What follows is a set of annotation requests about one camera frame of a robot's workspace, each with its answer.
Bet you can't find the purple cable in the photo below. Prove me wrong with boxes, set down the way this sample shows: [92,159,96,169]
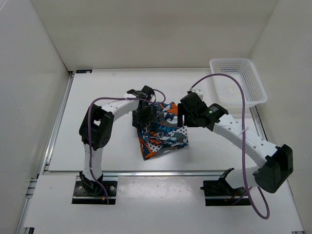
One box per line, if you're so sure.
[190,73,271,219]
[88,88,167,205]

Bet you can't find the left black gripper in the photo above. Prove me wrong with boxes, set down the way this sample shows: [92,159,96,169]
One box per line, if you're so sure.
[132,105,157,130]

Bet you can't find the white plastic basket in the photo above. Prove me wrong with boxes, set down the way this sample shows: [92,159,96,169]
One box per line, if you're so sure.
[209,58,268,109]

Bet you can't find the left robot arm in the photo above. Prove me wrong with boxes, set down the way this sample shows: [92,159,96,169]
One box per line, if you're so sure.
[79,85,157,199]

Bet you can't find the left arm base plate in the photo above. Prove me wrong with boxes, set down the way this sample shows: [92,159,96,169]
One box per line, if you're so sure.
[72,176,117,205]

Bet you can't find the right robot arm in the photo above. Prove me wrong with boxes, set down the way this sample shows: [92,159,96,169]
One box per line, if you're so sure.
[178,92,293,194]

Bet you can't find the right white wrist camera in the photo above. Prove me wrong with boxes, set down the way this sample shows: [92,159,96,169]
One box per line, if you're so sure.
[187,89,203,100]

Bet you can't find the colourful patterned shorts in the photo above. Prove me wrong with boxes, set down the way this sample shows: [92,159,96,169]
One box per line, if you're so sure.
[134,102,189,160]

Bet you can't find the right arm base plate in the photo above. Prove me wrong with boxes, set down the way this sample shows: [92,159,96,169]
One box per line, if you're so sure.
[200,180,251,207]

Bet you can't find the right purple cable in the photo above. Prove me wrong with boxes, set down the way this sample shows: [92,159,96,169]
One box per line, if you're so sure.
[190,73,271,219]

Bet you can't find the aluminium front rail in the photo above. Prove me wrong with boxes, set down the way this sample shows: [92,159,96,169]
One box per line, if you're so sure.
[103,170,225,177]

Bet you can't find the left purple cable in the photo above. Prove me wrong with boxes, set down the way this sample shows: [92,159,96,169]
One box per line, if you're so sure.
[88,88,167,205]

